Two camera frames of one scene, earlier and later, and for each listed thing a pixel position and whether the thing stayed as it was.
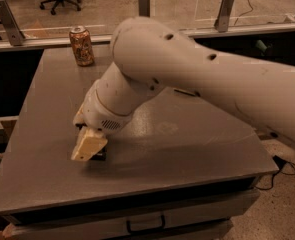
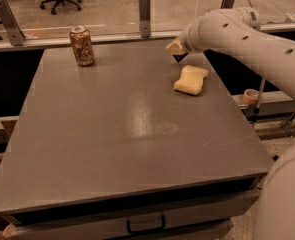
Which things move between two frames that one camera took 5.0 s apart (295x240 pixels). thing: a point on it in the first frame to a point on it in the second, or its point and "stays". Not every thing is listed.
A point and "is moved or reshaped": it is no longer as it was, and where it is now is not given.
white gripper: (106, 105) to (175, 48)
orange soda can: (82, 44) stays
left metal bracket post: (15, 35) stays
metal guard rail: (108, 40) stays
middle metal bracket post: (144, 4) stays
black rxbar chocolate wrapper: (100, 155) is moved or reshaped
